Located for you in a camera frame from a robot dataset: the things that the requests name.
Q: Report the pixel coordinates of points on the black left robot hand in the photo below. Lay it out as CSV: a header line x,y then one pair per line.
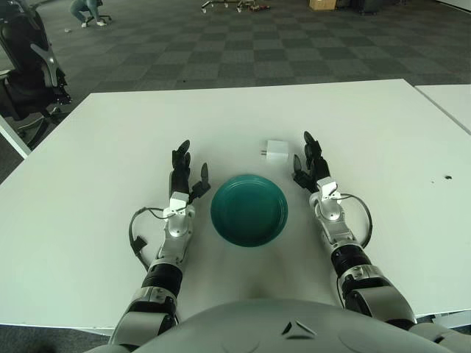
x,y
181,180

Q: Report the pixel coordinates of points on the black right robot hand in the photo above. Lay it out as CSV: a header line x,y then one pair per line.
x,y
313,169

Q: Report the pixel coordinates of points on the white charger block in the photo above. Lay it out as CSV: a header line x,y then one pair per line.
x,y
276,151

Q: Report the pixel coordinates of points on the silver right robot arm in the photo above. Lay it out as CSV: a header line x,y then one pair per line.
x,y
331,213

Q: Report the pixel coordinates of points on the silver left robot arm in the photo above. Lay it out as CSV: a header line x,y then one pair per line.
x,y
176,228

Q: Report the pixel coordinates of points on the teal round plate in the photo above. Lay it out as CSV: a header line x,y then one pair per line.
x,y
250,209

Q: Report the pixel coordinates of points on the white side table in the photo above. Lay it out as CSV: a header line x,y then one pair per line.
x,y
452,103

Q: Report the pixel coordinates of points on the cardboard box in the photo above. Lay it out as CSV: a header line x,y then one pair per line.
x,y
322,4

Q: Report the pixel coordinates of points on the grey robot torso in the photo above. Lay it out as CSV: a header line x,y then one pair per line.
x,y
257,331

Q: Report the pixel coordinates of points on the white desk edge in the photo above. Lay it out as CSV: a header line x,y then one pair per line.
x,y
14,141

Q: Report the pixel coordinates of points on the black equipment case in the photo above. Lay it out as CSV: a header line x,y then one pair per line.
x,y
362,5

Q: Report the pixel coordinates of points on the wheeled cart base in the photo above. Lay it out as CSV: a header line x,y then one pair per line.
x,y
241,4

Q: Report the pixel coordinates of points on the crouching person in jeans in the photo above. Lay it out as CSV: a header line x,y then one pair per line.
x,y
79,9

